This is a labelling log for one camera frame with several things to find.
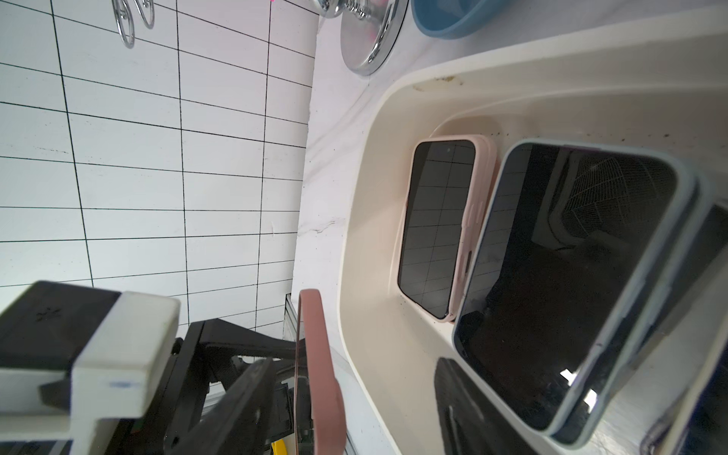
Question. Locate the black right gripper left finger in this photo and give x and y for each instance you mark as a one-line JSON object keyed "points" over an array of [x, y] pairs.
{"points": [[237, 424]]}

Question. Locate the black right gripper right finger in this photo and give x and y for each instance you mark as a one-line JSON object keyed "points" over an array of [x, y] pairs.
{"points": [[469, 423]]}

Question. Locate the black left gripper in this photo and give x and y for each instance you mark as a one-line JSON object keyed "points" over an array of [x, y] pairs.
{"points": [[223, 391]]}

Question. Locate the white plastic storage box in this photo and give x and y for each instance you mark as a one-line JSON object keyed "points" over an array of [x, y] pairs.
{"points": [[657, 84]]}

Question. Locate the chrome glass holder stand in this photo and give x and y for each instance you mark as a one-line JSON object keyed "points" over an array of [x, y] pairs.
{"points": [[369, 28]]}

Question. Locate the blue ceramic bowl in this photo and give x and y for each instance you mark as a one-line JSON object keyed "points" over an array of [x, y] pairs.
{"points": [[454, 19]]}

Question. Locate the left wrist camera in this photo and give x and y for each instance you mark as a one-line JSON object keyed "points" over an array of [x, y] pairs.
{"points": [[76, 361]]}

